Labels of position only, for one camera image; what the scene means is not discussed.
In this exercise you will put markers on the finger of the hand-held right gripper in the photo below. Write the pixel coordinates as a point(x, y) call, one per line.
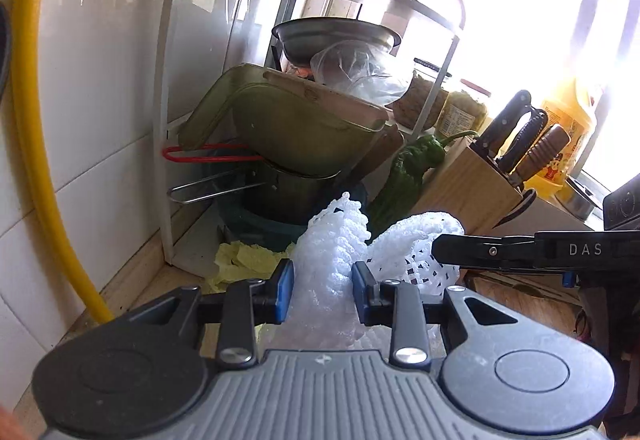
point(480, 250)

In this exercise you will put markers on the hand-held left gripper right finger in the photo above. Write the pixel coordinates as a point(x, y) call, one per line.
point(361, 292)

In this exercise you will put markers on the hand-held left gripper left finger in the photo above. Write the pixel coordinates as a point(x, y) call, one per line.
point(286, 290)

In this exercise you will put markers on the white foam fruit net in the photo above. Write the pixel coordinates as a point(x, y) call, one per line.
point(325, 260)
point(415, 240)

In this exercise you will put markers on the yellow-green vegetable leaf scraps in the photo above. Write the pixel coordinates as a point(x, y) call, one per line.
point(240, 262)

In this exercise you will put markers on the small metal pot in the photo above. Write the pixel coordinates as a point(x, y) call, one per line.
point(582, 200)

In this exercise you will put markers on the teal plastic basin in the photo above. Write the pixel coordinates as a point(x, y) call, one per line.
point(260, 227)

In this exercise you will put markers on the wooden knife block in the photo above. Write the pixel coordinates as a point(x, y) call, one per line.
point(460, 185)

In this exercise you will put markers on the wooden cutting board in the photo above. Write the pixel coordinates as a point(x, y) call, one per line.
point(520, 305)

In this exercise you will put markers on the white shelf rack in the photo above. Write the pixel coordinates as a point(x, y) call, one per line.
point(192, 250)

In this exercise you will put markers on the green peppers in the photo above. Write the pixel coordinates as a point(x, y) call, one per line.
point(405, 175)

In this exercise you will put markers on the yellow oil bottle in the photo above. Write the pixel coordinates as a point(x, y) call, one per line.
point(565, 135)

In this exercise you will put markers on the labelled jar with red lid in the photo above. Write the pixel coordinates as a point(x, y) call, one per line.
point(462, 113)

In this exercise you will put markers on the olive green plastic basin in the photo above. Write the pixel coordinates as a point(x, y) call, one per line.
point(290, 130)

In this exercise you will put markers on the glass jar with black lid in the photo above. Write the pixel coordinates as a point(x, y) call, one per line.
point(420, 95)

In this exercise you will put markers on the clear plastic bag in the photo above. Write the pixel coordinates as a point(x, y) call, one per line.
point(360, 73)

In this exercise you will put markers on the yellow pipe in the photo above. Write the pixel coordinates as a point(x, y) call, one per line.
point(35, 120)

